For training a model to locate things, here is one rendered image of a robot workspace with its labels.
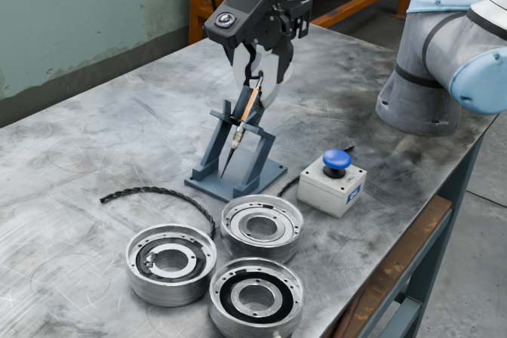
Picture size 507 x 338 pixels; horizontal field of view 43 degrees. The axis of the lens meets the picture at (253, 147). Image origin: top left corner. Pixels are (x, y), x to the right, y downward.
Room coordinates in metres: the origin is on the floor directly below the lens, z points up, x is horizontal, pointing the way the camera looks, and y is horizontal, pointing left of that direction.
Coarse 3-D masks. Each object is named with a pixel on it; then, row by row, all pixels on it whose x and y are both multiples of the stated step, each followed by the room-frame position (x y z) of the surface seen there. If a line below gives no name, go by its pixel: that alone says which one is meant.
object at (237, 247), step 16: (224, 208) 0.65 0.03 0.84; (240, 208) 0.66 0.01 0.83; (272, 208) 0.68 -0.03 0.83; (288, 208) 0.67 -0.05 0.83; (224, 224) 0.61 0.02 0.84; (240, 224) 0.63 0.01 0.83; (256, 224) 0.65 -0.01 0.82; (272, 224) 0.65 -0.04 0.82; (224, 240) 0.61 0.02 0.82; (240, 240) 0.59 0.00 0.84; (256, 240) 0.61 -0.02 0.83; (272, 240) 0.61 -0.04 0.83; (240, 256) 0.59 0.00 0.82; (256, 256) 0.58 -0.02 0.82; (272, 256) 0.58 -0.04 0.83; (288, 256) 0.60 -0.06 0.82
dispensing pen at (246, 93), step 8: (248, 88) 0.79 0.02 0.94; (240, 96) 0.79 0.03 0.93; (248, 96) 0.78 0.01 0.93; (240, 104) 0.78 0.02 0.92; (232, 112) 0.78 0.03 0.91; (240, 112) 0.77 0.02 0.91; (240, 128) 0.77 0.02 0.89; (240, 136) 0.77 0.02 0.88; (232, 144) 0.76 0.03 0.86; (232, 152) 0.76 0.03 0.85; (224, 168) 0.75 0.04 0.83
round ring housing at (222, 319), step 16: (224, 272) 0.54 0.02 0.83; (272, 272) 0.55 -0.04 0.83; (288, 272) 0.55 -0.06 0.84; (240, 288) 0.52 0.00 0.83; (256, 288) 0.53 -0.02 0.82; (272, 288) 0.53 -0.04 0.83; (304, 288) 0.52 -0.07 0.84; (208, 304) 0.50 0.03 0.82; (240, 304) 0.50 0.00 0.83; (272, 304) 0.52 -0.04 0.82; (224, 320) 0.47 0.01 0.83; (240, 320) 0.46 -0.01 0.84; (288, 320) 0.47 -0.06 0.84; (240, 336) 0.46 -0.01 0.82; (256, 336) 0.46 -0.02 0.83; (272, 336) 0.46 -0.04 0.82
